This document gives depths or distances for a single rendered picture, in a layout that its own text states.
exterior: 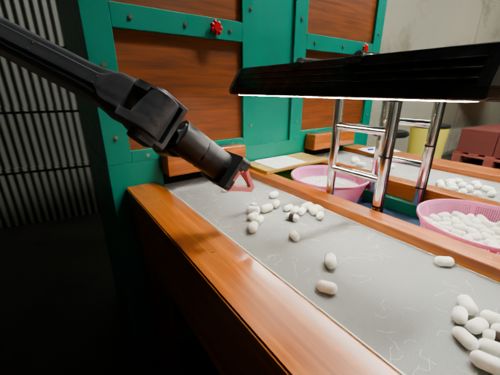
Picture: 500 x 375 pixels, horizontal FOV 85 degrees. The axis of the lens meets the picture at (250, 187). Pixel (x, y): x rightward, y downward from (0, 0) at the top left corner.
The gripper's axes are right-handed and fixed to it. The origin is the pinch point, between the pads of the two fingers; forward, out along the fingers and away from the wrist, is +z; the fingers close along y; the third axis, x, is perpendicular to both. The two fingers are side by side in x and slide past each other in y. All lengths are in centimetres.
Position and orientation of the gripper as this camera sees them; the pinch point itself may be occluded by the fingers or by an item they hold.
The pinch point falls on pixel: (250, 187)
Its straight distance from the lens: 58.1
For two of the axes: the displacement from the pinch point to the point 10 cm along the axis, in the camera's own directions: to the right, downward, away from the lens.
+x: -5.3, 8.4, -0.9
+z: 6.2, 4.6, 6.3
